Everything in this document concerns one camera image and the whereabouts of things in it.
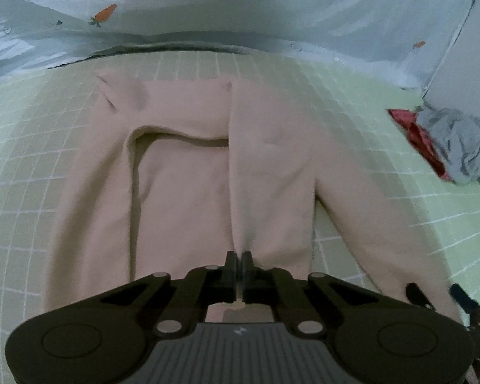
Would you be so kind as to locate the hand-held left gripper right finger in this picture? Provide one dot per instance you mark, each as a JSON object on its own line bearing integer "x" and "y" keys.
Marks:
{"x": 248, "y": 274}

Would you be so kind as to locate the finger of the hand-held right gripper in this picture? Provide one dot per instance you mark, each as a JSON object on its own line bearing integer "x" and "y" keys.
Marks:
{"x": 464, "y": 298}
{"x": 420, "y": 298}

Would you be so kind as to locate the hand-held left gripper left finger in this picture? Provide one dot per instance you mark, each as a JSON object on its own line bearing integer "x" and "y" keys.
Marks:
{"x": 231, "y": 272}

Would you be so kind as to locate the pink sweater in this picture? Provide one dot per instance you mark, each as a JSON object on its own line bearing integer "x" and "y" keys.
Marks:
{"x": 184, "y": 192}

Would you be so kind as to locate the green checkered mat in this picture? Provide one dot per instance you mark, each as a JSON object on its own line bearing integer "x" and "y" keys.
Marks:
{"x": 368, "y": 160}

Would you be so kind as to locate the grey crumpled cloth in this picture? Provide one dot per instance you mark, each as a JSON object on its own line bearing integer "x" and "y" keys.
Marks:
{"x": 460, "y": 144}

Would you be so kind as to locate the red cloth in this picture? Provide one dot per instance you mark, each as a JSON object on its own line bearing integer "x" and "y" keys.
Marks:
{"x": 422, "y": 140}

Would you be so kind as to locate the carrot print blanket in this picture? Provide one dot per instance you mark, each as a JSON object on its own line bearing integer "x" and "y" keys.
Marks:
{"x": 224, "y": 4}

